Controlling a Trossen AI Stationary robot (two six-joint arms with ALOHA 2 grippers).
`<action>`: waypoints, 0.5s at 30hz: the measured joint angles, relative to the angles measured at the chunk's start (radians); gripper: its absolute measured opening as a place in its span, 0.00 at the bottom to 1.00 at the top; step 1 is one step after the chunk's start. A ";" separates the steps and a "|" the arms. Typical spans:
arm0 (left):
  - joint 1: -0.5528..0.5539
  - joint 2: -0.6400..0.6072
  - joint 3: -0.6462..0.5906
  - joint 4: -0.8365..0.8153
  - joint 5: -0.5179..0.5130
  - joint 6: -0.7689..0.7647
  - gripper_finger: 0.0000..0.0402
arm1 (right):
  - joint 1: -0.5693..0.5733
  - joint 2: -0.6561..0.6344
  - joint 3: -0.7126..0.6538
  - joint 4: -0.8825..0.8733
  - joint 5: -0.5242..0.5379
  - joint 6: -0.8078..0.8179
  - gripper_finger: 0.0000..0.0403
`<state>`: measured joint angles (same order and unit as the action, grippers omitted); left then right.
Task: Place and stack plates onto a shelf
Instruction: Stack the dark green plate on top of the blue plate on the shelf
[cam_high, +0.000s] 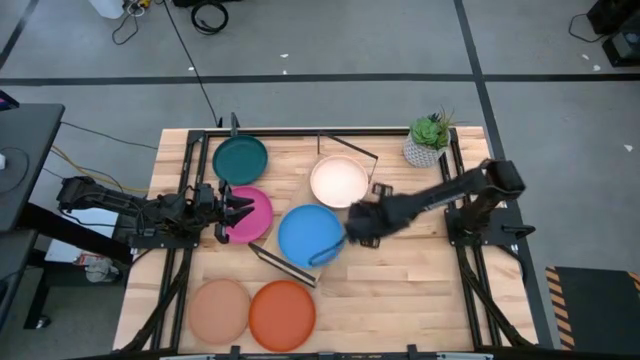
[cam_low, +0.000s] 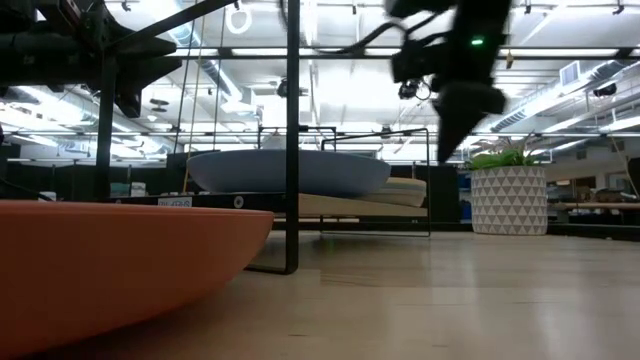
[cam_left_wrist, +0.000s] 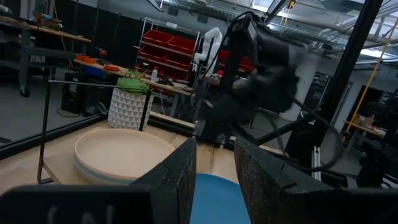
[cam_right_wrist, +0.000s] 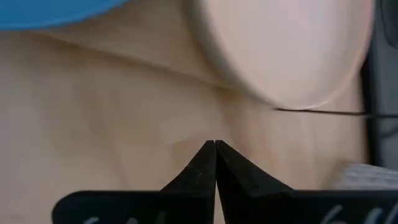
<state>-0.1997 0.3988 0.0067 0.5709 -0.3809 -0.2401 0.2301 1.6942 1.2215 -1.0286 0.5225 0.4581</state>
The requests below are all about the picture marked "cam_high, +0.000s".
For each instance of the pale pink plate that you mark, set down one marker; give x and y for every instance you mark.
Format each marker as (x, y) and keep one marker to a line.
(339, 181)

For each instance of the tan plate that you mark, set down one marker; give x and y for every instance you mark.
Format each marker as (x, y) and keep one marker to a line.
(218, 312)

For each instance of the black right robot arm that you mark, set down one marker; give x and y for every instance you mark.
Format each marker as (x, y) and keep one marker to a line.
(450, 192)

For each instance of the blue plate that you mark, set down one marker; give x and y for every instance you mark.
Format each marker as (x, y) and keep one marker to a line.
(307, 232)

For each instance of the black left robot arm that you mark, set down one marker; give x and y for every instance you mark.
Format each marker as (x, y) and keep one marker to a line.
(115, 202)

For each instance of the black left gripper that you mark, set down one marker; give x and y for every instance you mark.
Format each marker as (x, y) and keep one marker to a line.
(207, 210)

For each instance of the black equipment case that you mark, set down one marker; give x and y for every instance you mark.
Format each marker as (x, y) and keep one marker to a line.
(617, 30)

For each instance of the orange plate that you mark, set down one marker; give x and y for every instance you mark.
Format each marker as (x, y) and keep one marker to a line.
(282, 316)

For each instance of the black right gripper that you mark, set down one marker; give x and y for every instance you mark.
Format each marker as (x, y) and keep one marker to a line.
(372, 220)

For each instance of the black desk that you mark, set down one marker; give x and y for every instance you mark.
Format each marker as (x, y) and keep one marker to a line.
(27, 150)

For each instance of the black mat with hazard stripes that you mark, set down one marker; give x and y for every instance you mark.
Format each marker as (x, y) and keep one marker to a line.
(595, 310)

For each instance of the dark teal plate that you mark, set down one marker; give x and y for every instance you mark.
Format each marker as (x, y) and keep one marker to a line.
(240, 160)

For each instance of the succulent in white patterned pot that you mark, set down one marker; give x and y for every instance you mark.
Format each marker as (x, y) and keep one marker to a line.
(425, 140)

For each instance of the black aluminium table frame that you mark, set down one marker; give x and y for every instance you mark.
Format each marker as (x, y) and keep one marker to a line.
(275, 132)

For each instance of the white bucket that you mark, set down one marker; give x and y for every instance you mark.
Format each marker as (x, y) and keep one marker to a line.
(106, 7)

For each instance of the magenta plate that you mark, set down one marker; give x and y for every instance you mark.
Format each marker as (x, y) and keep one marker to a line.
(259, 220)

